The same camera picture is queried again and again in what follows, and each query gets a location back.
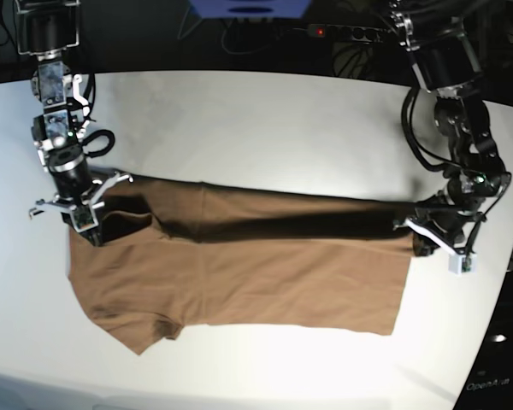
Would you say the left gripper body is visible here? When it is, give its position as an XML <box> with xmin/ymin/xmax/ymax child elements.
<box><xmin>414</xmin><ymin>192</ymin><xmax>483</xmax><ymax>252</ymax></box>

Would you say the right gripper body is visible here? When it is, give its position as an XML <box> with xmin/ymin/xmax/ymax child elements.
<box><xmin>46</xmin><ymin>164</ymin><xmax>107</xmax><ymax>222</ymax></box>

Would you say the brown T-shirt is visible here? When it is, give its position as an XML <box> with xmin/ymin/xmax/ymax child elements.
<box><xmin>68</xmin><ymin>176</ymin><xmax>415</xmax><ymax>354</ymax></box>

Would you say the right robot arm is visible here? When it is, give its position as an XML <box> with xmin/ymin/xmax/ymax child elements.
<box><xmin>15</xmin><ymin>1</ymin><xmax>115</xmax><ymax>246</ymax></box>

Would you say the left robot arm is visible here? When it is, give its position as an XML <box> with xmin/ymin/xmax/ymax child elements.
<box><xmin>379</xmin><ymin>1</ymin><xmax>511</xmax><ymax>262</ymax></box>

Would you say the black power strip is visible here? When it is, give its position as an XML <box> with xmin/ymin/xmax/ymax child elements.
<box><xmin>304</xmin><ymin>24</ymin><xmax>397</xmax><ymax>44</ymax></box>

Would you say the blue box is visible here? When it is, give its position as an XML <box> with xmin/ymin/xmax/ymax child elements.
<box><xmin>190</xmin><ymin>0</ymin><xmax>311</xmax><ymax>19</ymax></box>

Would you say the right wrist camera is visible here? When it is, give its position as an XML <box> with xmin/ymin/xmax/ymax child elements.
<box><xmin>70</xmin><ymin>206</ymin><xmax>99</xmax><ymax>233</ymax></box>

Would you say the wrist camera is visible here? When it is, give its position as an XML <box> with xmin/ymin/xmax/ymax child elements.
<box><xmin>448</xmin><ymin>253</ymin><xmax>477</xmax><ymax>275</ymax></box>
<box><xmin>70</xmin><ymin>206</ymin><xmax>99</xmax><ymax>233</ymax></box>

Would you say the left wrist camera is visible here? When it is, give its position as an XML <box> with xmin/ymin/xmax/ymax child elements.
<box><xmin>448</xmin><ymin>253</ymin><xmax>477</xmax><ymax>275</ymax></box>

